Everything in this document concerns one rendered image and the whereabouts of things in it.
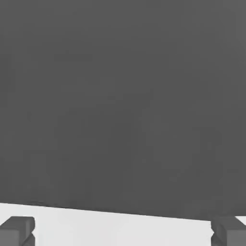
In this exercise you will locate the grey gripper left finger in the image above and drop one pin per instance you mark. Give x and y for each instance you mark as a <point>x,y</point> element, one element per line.
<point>16,231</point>

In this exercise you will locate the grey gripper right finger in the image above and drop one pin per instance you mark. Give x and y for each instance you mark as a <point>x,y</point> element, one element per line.
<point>228,232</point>

